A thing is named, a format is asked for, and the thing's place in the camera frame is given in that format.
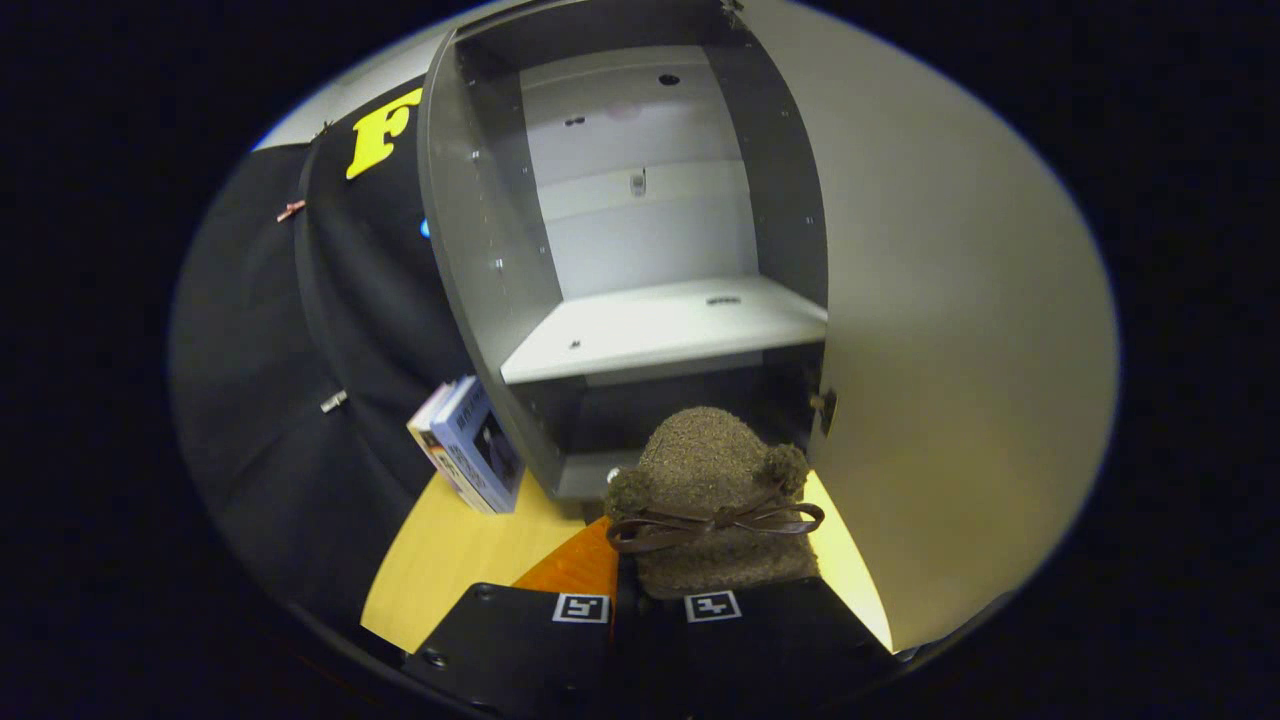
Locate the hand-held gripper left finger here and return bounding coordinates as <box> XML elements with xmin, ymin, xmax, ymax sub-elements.
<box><xmin>405</xmin><ymin>515</ymin><xmax>621</xmax><ymax>720</ymax></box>

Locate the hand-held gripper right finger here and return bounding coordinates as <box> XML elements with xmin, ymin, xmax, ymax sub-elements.
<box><xmin>620</xmin><ymin>578</ymin><xmax>901</xmax><ymax>720</ymax></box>

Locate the brown fuzzy shoe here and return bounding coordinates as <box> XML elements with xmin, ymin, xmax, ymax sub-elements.
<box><xmin>604</xmin><ymin>406</ymin><xmax>827</xmax><ymax>601</ymax></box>

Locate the grey shoe cabinet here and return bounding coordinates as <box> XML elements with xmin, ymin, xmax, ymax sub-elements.
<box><xmin>418</xmin><ymin>0</ymin><xmax>831</xmax><ymax>501</ymax></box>

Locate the beige shoe cabinet door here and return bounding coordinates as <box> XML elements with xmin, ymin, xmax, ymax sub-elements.
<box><xmin>740</xmin><ymin>0</ymin><xmax>1121</xmax><ymax>651</ymax></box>

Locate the blue cover book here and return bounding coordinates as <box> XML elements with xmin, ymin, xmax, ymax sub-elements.
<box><xmin>430</xmin><ymin>375</ymin><xmax>526</xmax><ymax>515</ymax></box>

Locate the black backdrop cloth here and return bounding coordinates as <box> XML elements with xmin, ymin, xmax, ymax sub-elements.
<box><xmin>168</xmin><ymin>85</ymin><xmax>481</xmax><ymax>631</ymax></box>

